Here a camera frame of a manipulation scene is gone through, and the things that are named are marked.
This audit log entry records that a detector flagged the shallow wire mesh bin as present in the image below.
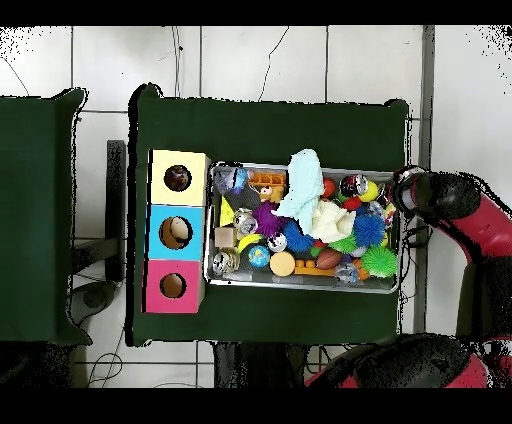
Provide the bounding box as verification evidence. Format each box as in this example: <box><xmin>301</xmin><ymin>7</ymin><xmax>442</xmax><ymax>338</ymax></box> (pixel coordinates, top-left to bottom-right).
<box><xmin>201</xmin><ymin>160</ymin><xmax>405</xmax><ymax>295</ymax></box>

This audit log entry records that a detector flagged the wooden box with three holes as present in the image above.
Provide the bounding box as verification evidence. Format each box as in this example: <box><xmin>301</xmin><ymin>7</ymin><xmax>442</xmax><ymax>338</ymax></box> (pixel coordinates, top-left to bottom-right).
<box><xmin>142</xmin><ymin>148</ymin><xmax>212</xmax><ymax>315</ymax></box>

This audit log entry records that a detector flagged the blue spiky rubber ball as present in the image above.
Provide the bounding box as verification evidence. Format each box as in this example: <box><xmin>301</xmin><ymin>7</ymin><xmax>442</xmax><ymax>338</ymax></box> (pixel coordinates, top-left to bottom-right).
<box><xmin>353</xmin><ymin>213</ymin><xmax>387</xmax><ymax>248</ymax></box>
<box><xmin>282</xmin><ymin>219</ymin><xmax>319</xmax><ymax>254</ymax></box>

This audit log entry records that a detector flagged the tan foam disc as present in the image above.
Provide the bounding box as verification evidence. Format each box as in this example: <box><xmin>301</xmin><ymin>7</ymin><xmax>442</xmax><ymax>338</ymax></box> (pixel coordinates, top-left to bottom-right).
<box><xmin>268</xmin><ymin>251</ymin><xmax>296</xmax><ymax>278</ymax></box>

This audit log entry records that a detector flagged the purple spiky monster toy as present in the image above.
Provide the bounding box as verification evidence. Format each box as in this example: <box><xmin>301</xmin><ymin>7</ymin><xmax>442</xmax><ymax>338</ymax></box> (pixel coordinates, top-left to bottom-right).
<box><xmin>251</xmin><ymin>200</ymin><xmax>287</xmax><ymax>239</ymax></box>

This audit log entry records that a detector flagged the dark green tablecloth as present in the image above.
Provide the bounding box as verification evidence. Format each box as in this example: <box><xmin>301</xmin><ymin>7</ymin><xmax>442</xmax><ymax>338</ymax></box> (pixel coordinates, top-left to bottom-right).
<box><xmin>0</xmin><ymin>87</ymin><xmax>93</xmax><ymax>347</ymax></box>
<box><xmin>125</xmin><ymin>83</ymin><xmax>411</xmax><ymax>348</ymax></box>

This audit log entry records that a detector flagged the mint green waffle cloth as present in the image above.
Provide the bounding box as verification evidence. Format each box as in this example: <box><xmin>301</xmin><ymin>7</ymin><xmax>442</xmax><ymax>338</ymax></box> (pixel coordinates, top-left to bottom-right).
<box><xmin>271</xmin><ymin>148</ymin><xmax>326</xmax><ymax>236</ymax></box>

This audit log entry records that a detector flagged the tan round object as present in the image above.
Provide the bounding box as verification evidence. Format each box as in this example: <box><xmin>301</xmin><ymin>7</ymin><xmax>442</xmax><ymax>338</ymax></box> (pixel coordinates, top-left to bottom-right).
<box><xmin>168</xmin><ymin>217</ymin><xmax>190</xmax><ymax>241</ymax></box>

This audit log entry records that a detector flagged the crushed bottle with blue label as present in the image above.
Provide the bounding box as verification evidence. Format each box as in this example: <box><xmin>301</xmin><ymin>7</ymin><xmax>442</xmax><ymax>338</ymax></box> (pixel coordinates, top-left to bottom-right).
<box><xmin>213</xmin><ymin>164</ymin><xmax>249</xmax><ymax>196</ymax></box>

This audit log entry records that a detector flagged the blue globe print ball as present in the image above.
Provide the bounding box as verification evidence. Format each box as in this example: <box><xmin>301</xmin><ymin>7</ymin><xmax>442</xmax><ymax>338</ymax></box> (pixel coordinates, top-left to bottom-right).
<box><xmin>247</xmin><ymin>244</ymin><xmax>272</xmax><ymax>269</ymax></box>

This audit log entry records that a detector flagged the printed silver drink can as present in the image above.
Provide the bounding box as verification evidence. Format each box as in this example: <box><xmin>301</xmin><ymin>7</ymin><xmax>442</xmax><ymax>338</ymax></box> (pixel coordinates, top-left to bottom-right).
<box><xmin>232</xmin><ymin>208</ymin><xmax>258</xmax><ymax>236</ymax></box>

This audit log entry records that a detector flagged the cream waffle cloth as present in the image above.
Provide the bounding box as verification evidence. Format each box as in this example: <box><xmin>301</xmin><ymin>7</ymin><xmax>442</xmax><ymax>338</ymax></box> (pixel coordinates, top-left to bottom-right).
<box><xmin>310</xmin><ymin>198</ymin><xmax>357</xmax><ymax>244</ymax></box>

